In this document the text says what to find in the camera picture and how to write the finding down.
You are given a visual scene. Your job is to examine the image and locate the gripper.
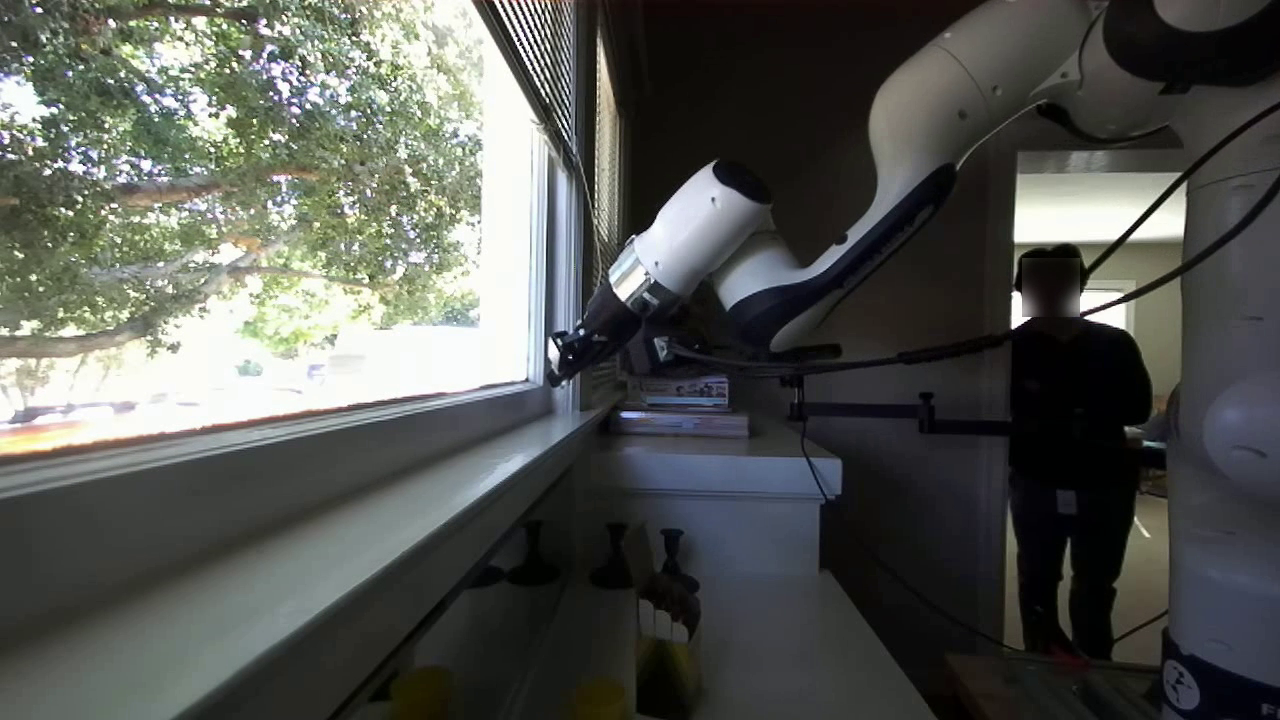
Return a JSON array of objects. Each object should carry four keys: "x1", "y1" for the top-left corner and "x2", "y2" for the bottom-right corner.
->
[{"x1": 546, "y1": 284, "x2": 647, "y2": 388}]

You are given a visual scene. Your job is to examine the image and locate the lowered dark window blinds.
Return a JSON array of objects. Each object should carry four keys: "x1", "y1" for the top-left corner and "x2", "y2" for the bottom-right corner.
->
[{"x1": 588, "y1": 28, "x2": 625, "y2": 405}]

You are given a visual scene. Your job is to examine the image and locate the raised dark window blinds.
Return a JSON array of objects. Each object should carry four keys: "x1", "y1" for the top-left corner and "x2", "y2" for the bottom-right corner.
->
[{"x1": 478, "y1": 0, "x2": 581, "y2": 153}]

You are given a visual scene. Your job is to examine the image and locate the colourful box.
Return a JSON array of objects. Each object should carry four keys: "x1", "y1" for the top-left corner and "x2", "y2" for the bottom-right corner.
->
[{"x1": 640, "y1": 375, "x2": 731, "y2": 411}]

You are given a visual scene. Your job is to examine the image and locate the thin blind wand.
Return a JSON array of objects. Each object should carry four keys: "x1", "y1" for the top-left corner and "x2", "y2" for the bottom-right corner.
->
[{"x1": 568, "y1": 146, "x2": 605, "y2": 291}]

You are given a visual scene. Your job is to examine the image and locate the white cabinet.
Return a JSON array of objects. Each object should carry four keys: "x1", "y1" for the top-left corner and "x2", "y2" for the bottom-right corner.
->
[{"x1": 588, "y1": 428, "x2": 843, "y2": 583}]

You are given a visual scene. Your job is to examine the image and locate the dark candle holder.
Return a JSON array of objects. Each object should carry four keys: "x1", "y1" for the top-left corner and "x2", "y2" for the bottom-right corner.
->
[
  {"x1": 506, "y1": 519, "x2": 563, "y2": 587},
  {"x1": 589, "y1": 522, "x2": 637, "y2": 590},
  {"x1": 655, "y1": 528, "x2": 701, "y2": 593}
]

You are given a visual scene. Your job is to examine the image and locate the bottle with yellow liquid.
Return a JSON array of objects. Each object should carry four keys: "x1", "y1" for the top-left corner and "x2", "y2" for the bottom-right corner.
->
[{"x1": 635, "y1": 574, "x2": 703, "y2": 717}]

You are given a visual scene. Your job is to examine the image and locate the yellow cup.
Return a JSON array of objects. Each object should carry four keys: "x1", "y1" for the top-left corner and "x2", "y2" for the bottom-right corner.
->
[
  {"x1": 389, "y1": 665, "x2": 457, "y2": 720},
  {"x1": 568, "y1": 680, "x2": 633, "y2": 720}
]

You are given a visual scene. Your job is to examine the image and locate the person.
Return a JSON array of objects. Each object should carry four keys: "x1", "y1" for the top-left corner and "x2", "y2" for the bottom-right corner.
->
[{"x1": 1007, "y1": 243, "x2": 1155, "y2": 662}]

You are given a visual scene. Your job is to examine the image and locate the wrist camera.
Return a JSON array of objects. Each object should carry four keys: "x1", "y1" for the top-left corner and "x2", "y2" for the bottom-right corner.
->
[{"x1": 622, "y1": 318, "x2": 685, "y2": 377}]

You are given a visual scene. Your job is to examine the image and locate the black cable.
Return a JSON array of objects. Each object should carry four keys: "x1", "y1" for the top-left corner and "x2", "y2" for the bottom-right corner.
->
[{"x1": 797, "y1": 418, "x2": 1031, "y2": 656}]

